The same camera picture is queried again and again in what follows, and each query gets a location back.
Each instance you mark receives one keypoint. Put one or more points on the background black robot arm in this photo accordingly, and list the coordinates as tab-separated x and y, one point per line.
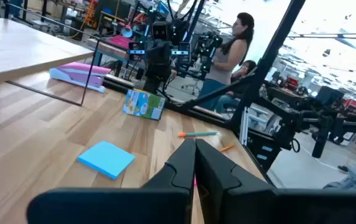
207	46
321	121

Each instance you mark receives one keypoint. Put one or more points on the person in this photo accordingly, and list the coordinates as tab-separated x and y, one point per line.
246	67
227	62

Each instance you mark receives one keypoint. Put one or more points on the orange wooden pencil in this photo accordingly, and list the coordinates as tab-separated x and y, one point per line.
227	148

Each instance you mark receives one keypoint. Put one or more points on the silver aluminium bracket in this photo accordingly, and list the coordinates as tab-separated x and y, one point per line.
244	124

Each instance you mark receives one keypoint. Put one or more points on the wooden shelf riser black legs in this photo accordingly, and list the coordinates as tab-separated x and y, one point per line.
16	46

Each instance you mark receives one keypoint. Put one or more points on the black metal table frame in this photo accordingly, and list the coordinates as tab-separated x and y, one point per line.
268	56

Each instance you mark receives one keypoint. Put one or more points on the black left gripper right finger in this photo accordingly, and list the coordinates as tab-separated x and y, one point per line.
243	205

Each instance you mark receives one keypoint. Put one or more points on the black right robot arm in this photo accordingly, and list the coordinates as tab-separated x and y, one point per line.
159	62

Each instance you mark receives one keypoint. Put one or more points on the teal pencil orange eraser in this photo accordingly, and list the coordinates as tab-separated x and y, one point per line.
198	134

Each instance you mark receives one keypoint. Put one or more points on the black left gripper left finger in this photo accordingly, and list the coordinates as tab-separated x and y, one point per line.
153	205

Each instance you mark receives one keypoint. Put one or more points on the blue sticky note pad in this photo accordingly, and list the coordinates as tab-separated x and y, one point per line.
106	159

